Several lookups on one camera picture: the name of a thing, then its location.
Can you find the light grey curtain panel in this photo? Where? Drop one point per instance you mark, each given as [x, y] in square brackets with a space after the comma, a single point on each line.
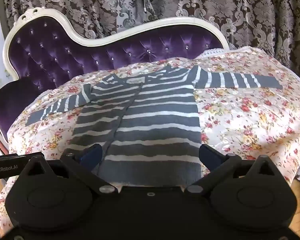
[127, 2]

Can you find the brown damask curtain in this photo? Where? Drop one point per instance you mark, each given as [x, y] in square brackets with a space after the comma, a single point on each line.
[215, 0]

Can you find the grey white striped sweater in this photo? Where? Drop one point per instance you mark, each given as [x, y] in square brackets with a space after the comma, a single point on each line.
[152, 120]

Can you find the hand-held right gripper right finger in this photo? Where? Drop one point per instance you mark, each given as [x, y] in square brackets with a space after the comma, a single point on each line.
[211, 155]

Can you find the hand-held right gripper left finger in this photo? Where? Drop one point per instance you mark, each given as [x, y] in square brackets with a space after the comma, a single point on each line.
[91, 155]

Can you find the floral bedspread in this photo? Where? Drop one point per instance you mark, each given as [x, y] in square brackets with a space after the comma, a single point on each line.
[240, 120]

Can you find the purple tufted headboard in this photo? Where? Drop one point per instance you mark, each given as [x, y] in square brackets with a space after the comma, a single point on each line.
[52, 45]

